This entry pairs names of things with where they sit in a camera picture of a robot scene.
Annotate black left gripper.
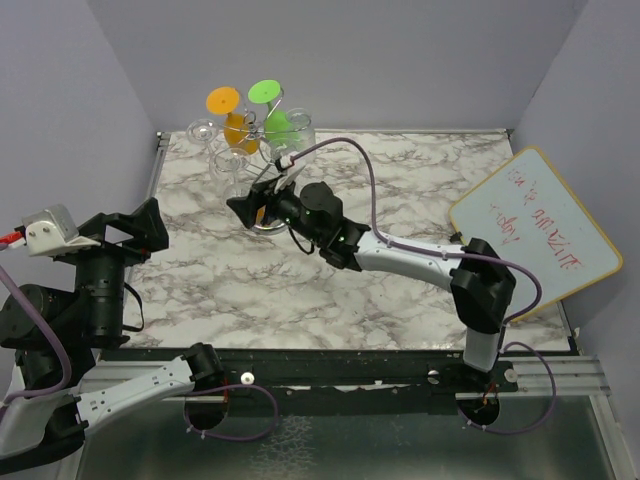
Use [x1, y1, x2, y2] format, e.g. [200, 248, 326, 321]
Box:
[66, 197, 170, 342]

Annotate orange plastic wine glass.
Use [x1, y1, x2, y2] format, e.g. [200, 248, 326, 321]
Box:
[206, 86, 259, 155]

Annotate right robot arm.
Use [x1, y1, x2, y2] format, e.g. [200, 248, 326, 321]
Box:
[226, 181, 516, 391]

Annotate green plastic wine glass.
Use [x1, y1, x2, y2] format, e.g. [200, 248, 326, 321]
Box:
[248, 79, 295, 146]

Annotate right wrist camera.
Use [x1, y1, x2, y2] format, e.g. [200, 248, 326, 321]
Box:
[273, 155, 307, 193]

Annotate yellow framed whiteboard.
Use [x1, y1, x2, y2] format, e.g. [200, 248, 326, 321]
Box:
[449, 146, 623, 314]

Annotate aluminium frame rail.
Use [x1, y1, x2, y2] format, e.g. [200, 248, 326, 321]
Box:
[79, 356, 611, 397]

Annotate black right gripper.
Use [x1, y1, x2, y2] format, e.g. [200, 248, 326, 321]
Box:
[225, 174, 323, 247]

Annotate clear wine glass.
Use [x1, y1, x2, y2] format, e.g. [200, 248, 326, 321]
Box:
[186, 119, 219, 146]

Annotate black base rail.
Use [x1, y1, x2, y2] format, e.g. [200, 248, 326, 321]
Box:
[99, 344, 521, 416]

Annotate chrome wine glass rack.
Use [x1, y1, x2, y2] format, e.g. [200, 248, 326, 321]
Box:
[213, 89, 314, 235]

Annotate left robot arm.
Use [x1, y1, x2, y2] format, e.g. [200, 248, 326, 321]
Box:
[1, 198, 225, 474]

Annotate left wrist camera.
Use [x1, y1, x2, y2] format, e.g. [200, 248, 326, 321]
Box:
[22, 204, 101, 257]

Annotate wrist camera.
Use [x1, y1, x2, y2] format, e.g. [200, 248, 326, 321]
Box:
[22, 204, 101, 257]
[273, 155, 307, 193]

